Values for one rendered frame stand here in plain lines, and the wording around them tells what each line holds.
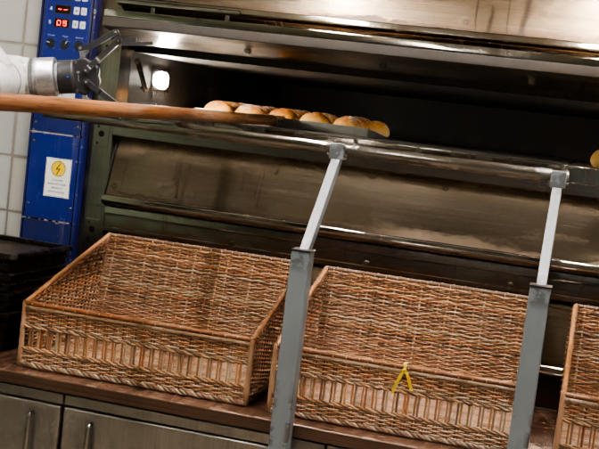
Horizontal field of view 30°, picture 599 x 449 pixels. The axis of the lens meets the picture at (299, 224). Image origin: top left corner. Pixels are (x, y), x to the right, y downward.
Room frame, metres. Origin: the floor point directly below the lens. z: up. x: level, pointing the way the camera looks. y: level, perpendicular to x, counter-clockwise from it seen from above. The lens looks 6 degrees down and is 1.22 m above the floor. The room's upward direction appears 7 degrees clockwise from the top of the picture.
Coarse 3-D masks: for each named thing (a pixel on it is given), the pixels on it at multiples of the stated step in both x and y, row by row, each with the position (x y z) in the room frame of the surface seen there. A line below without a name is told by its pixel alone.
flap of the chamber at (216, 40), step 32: (128, 32) 2.89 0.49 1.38; (160, 32) 2.83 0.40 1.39; (192, 32) 2.80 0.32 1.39; (224, 32) 2.78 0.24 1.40; (256, 32) 2.76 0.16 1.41; (320, 64) 2.92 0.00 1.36; (352, 64) 2.85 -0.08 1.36; (416, 64) 2.73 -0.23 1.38; (448, 64) 2.67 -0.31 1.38; (480, 64) 2.63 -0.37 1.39; (512, 64) 2.61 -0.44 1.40; (544, 64) 2.59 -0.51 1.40
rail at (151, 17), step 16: (112, 16) 2.85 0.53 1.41; (128, 16) 2.84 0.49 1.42; (144, 16) 2.83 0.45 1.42; (160, 16) 2.82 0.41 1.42; (176, 16) 2.81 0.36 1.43; (272, 32) 2.75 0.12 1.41; (288, 32) 2.74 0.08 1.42; (304, 32) 2.73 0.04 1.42; (320, 32) 2.72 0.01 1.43; (336, 32) 2.72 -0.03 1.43; (432, 48) 2.66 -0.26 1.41; (448, 48) 2.65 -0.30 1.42; (464, 48) 2.64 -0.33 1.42; (480, 48) 2.63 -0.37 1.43; (496, 48) 2.62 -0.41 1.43; (576, 64) 2.58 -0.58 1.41; (592, 64) 2.57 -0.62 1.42
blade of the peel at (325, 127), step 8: (288, 120) 3.40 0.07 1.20; (296, 120) 3.39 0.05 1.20; (304, 120) 3.39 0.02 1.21; (296, 128) 3.39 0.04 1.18; (304, 128) 3.39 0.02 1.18; (312, 128) 3.38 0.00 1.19; (320, 128) 3.38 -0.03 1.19; (328, 128) 3.37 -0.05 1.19; (336, 128) 3.36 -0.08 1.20; (344, 128) 3.36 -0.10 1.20; (352, 128) 3.35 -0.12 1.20; (360, 128) 3.35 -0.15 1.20; (368, 128) 3.35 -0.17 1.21; (360, 136) 3.35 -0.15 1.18; (368, 136) 3.37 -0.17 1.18; (376, 136) 3.50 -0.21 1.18; (384, 136) 3.64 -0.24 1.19
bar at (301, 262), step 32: (160, 128) 2.57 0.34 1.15; (192, 128) 2.55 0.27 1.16; (224, 128) 2.54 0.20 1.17; (384, 160) 2.45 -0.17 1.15; (416, 160) 2.43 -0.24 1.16; (448, 160) 2.41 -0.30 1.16; (480, 160) 2.40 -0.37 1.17; (320, 192) 2.39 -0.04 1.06; (320, 224) 2.35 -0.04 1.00; (544, 256) 2.21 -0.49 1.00; (288, 288) 2.25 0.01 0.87; (544, 288) 2.13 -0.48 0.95; (288, 320) 2.25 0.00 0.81; (544, 320) 2.13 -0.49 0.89; (288, 352) 2.25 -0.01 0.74; (288, 384) 2.25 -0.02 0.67; (288, 416) 2.25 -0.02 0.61; (512, 416) 2.14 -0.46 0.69; (288, 448) 2.26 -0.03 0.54; (512, 448) 2.14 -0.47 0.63
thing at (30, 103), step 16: (0, 96) 1.75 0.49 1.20; (16, 96) 1.80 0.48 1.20; (32, 96) 1.86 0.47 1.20; (48, 96) 1.93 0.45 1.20; (32, 112) 1.88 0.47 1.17; (48, 112) 1.92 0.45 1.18; (64, 112) 1.98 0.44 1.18; (80, 112) 2.04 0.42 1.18; (96, 112) 2.10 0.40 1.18; (112, 112) 2.17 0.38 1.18; (128, 112) 2.24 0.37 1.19; (144, 112) 2.32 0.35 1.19; (160, 112) 2.41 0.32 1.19; (176, 112) 2.51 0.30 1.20; (192, 112) 2.61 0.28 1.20; (208, 112) 2.72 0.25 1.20; (224, 112) 2.85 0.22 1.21; (240, 112) 3.01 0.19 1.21
